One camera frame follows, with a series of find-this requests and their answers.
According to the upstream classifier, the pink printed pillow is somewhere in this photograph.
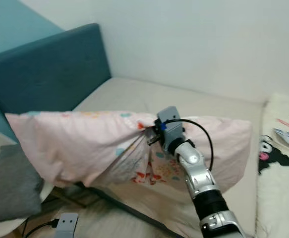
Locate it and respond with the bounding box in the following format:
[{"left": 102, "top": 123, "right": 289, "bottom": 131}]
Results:
[{"left": 5, "top": 111, "right": 253, "bottom": 194}]

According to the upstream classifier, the blue upholstered headboard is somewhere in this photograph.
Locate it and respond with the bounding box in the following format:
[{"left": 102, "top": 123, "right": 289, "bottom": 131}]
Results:
[{"left": 0, "top": 23, "right": 112, "bottom": 142}]

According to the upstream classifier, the white plush cartoon blanket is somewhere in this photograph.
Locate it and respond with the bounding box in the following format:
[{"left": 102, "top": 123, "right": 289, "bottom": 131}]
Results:
[{"left": 256, "top": 92, "right": 289, "bottom": 238}]

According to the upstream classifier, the grey cushion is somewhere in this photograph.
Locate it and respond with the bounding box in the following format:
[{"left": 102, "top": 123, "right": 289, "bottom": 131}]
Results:
[{"left": 0, "top": 144, "right": 43, "bottom": 226}]

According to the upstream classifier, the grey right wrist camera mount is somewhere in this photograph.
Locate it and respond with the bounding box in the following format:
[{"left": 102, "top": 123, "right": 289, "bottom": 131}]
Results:
[{"left": 157, "top": 106, "right": 184, "bottom": 144}]

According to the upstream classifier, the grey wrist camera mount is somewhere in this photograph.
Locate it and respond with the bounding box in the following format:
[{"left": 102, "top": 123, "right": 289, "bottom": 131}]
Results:
[
  {"left": 55, "top": 213, "right": 79, "bottom": 238},
  {"left": 157, "top": 106, "right": 184, "bottom": 144}
]

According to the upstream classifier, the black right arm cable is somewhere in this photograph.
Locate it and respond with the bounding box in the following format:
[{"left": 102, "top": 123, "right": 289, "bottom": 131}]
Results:
[{"left": 167, "top": 118, "right": 214, "bottom": 172}]

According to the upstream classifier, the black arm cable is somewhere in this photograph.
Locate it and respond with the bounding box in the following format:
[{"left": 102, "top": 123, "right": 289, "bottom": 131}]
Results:
[
  {"left": 24, "top": 220, "right": 58, "bottom": 238},
  {"left": 167, "top": 118, "right": 214, "bottom": 172}
]

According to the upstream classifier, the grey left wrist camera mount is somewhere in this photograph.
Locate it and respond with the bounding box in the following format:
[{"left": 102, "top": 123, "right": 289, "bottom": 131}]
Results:
[{"left": 55, "top": 213, "right": 79, "bottom": 238}]

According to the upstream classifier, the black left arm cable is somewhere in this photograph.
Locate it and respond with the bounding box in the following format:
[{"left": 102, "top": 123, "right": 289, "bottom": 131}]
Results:
[{"left": 24, "top": 220, "right": 58, "bottom": 238}]

